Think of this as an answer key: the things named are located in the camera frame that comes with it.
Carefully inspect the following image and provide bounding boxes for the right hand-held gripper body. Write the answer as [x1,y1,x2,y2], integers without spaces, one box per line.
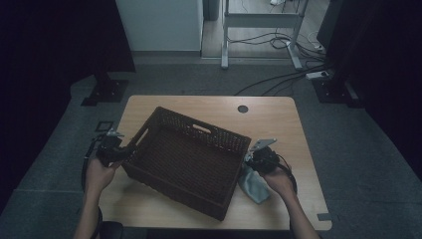
[244,137,282,174]

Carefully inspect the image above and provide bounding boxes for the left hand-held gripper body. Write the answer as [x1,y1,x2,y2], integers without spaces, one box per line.
[96,128,129,167]

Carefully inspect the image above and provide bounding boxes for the brown woven basket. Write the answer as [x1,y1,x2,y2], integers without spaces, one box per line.
[120,106,253,222]

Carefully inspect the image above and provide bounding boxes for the person's left hand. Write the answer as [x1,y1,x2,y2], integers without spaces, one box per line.
[84,155,121,195]

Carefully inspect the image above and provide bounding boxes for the person's right hand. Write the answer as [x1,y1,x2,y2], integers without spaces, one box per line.
[263,163,297,199]

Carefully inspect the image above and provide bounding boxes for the black stand base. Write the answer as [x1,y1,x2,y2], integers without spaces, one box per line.
[80,71,129,108]
[312,77,364,109]

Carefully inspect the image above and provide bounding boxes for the white power strip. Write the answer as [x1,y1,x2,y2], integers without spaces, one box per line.
[305,70,330,81]

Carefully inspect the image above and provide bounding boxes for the dark curtain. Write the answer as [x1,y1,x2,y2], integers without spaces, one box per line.
[0,0,136,207]
[316,0,422,183]

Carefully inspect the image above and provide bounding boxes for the white cabinet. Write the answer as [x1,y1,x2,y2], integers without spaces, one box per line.
[114,0,204,53]

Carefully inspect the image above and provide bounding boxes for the black floor cables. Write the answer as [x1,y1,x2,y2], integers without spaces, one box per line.
[228,31,333,98]

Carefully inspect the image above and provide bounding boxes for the white metal desk frame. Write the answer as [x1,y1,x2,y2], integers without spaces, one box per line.
[220,0,311,71]

